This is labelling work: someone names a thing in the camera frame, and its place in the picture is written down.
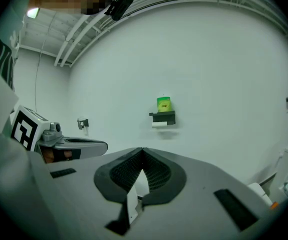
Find ceiling light fixture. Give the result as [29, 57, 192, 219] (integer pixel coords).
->
[27, 7, 40, 19]

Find white toilet with boxy tank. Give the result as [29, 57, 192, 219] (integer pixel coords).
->
[126, 168, 151, 225]

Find chrome wall hook bracket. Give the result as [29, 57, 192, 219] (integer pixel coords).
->
[77, 117, 89, 131]

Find thin hanging cable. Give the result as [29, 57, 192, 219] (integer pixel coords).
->
[35, 11, 57, 110]

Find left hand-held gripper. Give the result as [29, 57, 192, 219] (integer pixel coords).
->
[10, 105, 109, 164]

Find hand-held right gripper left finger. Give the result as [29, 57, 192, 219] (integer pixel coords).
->
[30, 147, 144, 240]

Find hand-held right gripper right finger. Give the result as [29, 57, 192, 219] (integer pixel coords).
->
[133, 147, 277, 240]

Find black wall paper holder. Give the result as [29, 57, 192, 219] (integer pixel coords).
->
[148, 110, 176, 129]

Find black head camera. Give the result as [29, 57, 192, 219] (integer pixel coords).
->
[104, 0, 134, 22]

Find white ceiling pipes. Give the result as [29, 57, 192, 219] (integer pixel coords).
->
[53, 0, 134, 67]

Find person's left hand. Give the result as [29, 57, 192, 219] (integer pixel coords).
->
[43, 149, 72, 164]

